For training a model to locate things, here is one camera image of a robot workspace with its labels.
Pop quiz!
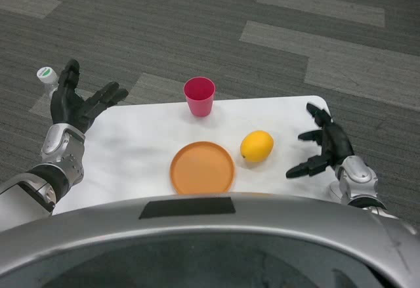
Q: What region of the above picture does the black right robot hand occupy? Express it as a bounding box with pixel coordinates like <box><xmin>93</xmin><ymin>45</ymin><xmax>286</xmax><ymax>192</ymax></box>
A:
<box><xmin>285</xmin><ymin>102</ymin><xmax>355</xmax><ymax>180</ymax></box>

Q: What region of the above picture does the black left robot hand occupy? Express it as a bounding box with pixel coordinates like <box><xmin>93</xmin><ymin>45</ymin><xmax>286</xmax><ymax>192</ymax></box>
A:
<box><xmin>49</xmin><ymin>58</ymin><xmax>129</xmax><ymax>134</ymax></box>

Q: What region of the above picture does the silver robot chest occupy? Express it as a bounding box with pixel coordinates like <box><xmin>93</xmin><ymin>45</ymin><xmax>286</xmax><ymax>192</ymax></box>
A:
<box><xmin>0</xmin><ymin>192</ymin><xmax>420</xmax><ymax>288</ymax></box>

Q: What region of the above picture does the white bottle with green cap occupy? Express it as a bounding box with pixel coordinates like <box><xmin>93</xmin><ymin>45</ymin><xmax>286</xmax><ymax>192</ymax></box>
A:
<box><xmin>35</xmin><ymin>66</ymin><xmax>62</xmax><ymax>100</ymax></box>

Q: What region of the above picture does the yellow lemon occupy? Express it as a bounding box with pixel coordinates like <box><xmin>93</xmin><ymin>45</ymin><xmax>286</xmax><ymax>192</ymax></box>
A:
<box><xmin>240</xmin><ymin>130</ymin><xmax>274</xmax><ymax>163</ymax></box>

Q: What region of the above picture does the pink plastic cup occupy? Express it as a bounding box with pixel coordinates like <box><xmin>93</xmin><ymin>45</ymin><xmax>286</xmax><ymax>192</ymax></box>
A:
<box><xmin>183</xmin><ymin>77</ymin><xmax>217</xmax><ymax>118</ymax></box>

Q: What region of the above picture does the orange round plate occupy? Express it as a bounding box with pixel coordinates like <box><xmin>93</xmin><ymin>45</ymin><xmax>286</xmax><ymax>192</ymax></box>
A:
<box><xmin>169</xmin><ymin>140</ymin><xmax>236</xmax><ymax>195</ymax></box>

